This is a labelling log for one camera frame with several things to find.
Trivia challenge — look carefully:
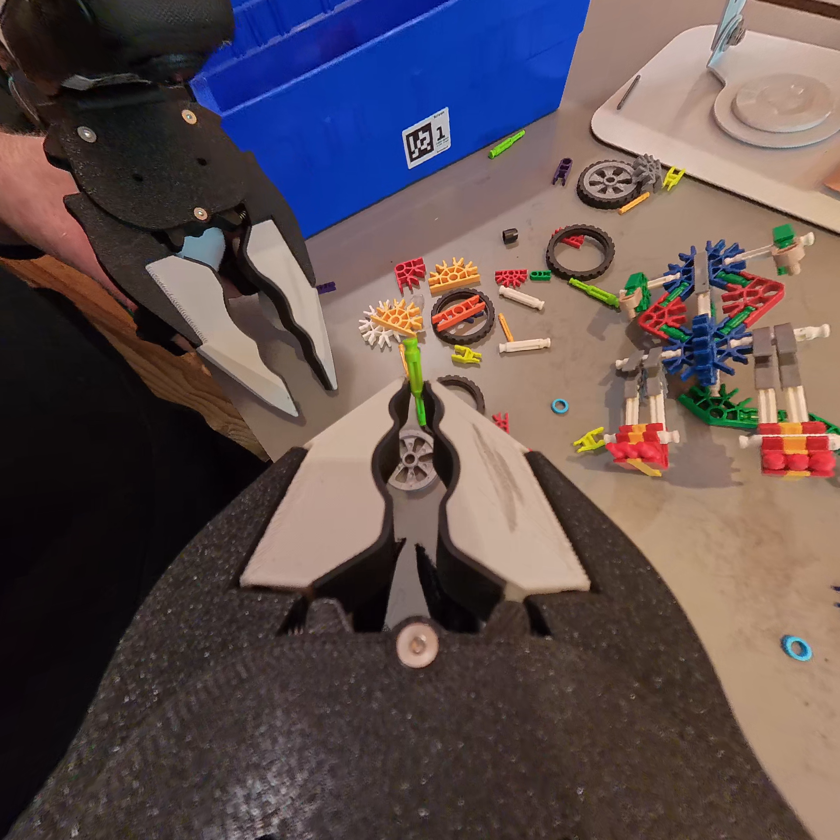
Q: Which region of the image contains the black tyre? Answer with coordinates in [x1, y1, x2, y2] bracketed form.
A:
[430, 288, 497, 346]
[545, 224, 617, 284]
[436, 374, 487, 416]

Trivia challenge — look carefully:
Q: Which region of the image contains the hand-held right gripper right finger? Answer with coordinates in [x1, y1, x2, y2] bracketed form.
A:
[427, 381, 592, 632]

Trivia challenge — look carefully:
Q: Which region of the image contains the yellow sun connector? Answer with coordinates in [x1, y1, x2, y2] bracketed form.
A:
[427, 257, 479, 295]

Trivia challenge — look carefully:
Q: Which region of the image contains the blue bin with square tag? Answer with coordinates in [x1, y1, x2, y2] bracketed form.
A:
[190, 0, 592, 241]

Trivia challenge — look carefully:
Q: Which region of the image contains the white snowflake connector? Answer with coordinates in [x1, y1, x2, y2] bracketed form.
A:
[358, 304, 399, 349]

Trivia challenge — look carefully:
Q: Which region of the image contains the multicolour construction toy model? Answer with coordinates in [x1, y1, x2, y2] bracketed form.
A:
[604, 223, 840, 481]

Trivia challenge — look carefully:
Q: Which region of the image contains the grey spoked wheel with tyre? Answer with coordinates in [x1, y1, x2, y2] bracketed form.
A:
[575, 159, 641, 211]

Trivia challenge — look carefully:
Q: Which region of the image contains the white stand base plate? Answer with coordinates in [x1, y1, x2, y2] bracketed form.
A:
[591, 0, 840, 235]

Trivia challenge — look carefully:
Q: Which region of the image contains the green connector chain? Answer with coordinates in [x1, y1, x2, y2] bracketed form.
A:
[676, 384, 840, 438]

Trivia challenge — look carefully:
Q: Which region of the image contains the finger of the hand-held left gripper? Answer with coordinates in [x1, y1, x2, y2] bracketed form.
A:
[144, 253, 301, 419]
[241, 218, 340, 392]

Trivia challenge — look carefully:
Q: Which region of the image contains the person's left hand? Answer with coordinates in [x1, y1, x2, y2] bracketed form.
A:
[0, 130, 139, 308]

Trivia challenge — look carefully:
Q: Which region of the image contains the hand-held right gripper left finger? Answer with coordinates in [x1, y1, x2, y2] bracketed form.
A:
[238, 379, 408, 632]

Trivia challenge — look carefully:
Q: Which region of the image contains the orange sun connector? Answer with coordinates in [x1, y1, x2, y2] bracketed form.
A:
[370, 298, 425, 334]

